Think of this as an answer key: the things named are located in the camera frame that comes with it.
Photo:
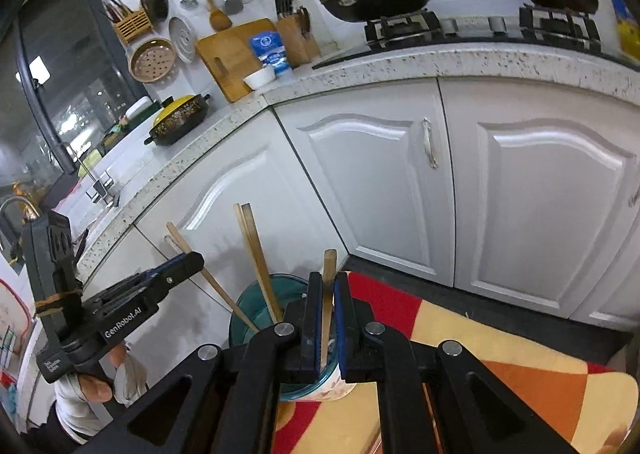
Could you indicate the black gas stove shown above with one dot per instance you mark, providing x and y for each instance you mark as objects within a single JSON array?
[{"x": 450, "y": 31}]

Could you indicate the blue white bag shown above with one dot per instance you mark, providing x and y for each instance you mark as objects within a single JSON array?
[{"x": 270, "y": 51}]

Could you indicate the wooden knife block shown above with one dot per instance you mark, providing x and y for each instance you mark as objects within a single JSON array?
[{"x": 295, "y": 39}]

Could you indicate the wooden chopstick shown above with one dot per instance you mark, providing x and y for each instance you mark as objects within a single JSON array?
[
  {"x": 261, "y": 254},
  {"x": 329, "y": 284},
  {"x": 215, "y": 281},
  {"x": 252, "y": 259}
]

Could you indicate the speckled stone countertop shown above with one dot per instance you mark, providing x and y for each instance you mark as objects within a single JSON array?
[{"x": 450, "y": 61}]

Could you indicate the metal sink faucet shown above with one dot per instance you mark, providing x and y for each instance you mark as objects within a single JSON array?
[{"x": 97, "y": 186}]

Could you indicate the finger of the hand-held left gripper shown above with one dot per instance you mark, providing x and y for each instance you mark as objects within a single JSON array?
[
  {"x": 125, "y": 286},
  {"x": 180, "y": 269}
]

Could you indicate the bamboo chopstick rack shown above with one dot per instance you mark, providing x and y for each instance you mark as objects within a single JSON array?
[{"x": 131, "y": 26}]

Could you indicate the yellow lidded casserole pan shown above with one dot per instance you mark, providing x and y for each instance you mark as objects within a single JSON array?
[{"x": 180, "y": 116}]

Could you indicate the curved metal faucet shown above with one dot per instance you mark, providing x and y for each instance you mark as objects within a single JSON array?
[{"x": 15, "y": 206}]

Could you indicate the round bamboo steamer basket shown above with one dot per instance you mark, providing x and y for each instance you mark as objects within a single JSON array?
[{"x": 151, "y": 60}]

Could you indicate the green dish tray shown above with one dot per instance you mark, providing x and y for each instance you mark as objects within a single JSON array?
[{"x": 132, "y": 121}]

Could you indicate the person's left hand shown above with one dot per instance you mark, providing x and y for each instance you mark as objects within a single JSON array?
[{"x": 97, "y": 386}]

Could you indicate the round metal steamer plate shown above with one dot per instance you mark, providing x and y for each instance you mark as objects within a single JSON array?
[{"x": 182, "y": 40}]

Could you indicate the white utensil holder teal rim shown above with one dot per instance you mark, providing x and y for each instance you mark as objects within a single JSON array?
[{"x": 292, "y": 291}]

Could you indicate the white bowl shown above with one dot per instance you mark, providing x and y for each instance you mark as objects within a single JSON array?
[{"x": 259, "y": 78}]

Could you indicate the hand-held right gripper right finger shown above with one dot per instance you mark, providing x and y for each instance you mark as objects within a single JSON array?
[{"x": 342, "y": 329}]

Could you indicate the wooden cutting board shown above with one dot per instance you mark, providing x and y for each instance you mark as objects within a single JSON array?
[{"x": 235, "y": 59}]

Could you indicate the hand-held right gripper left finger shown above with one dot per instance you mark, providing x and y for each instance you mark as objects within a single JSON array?
[{"x": 316, "y": 334}]

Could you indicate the yellow rose printed blanket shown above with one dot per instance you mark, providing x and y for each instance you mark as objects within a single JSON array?
[{"x": 475, "y": 334}]

